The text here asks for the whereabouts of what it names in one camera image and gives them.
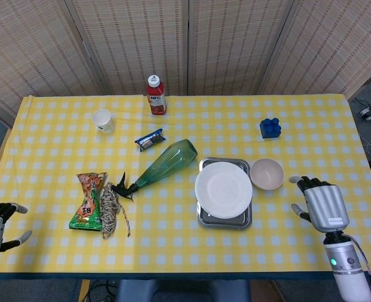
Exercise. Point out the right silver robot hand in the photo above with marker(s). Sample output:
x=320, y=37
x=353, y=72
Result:
x=325, y=206

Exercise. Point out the beige bowl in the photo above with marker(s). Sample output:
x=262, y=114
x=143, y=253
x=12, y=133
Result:
x=267, y=173

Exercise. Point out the blue toy building block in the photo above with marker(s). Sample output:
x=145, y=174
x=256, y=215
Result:
x=270, y=127

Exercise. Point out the orange green snack bag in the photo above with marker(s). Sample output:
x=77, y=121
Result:
x=88, y=204

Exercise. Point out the steel rectangular tray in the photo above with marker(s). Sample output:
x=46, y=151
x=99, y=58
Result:
x=224, y=221

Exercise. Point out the white round plate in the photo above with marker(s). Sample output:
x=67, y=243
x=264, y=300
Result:
x=223, y=190

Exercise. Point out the yellow checkered tablecloth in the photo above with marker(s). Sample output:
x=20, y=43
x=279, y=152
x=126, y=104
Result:
x=185, y=245

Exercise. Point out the white paper cup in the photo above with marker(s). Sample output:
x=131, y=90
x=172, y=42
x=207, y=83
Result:
x=103, y=120

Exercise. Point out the green glass spray bottle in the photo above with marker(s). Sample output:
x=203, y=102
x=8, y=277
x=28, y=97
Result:
x=166, y=166

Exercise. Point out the blue chair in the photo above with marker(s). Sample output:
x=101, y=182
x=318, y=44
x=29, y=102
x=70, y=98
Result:
x=182, y=291

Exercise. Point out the blue cookie packet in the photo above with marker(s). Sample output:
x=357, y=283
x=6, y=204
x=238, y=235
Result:
x=150, y=140

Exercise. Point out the red NFC juice bottle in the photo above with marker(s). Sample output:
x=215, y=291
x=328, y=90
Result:
x=156, y=96

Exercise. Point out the woven folding screen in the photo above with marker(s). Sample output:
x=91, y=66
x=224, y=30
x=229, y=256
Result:
x=185, y=44

